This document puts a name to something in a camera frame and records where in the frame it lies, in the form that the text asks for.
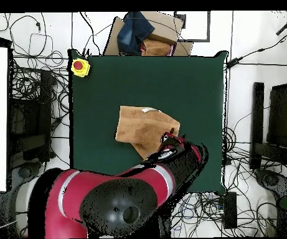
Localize grey stand base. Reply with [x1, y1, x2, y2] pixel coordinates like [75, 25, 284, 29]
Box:
[255, 168, 287, 200]
[11, 159, 43, 197]

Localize black rectangular box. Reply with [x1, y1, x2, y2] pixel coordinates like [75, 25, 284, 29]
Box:
[222, 191, 238, 230]

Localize brown cardboard box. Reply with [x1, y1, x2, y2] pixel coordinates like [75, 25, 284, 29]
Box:
[103, 11, 194, 57]

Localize tan terry towel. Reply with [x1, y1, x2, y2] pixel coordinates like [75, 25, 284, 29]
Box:
[115, 105, 181, 160]

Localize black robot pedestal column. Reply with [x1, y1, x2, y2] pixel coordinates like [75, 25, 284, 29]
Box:
[158, 216, 172, 238]

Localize dark green table cloth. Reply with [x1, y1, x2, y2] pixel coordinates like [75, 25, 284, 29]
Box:
[67, 49, 229, 196]

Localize yellow emergency stop button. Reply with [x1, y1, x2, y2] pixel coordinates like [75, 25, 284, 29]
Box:
[70, 57, 91, 78]

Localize orange folded towel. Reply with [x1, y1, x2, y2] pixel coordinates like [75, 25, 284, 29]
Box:
[141, 38, 174, 57]

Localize black power adapter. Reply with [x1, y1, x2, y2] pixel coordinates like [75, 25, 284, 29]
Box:
[225, 57, 243, 69]

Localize tangle of black cables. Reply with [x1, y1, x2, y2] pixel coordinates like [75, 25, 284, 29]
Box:
[8, 55, 70, 160]
[170, 192, 277, 237]
[221, 125, 258, 172]

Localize blue denim jeans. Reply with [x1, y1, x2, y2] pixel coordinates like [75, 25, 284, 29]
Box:
[116, 11, 156, 56]

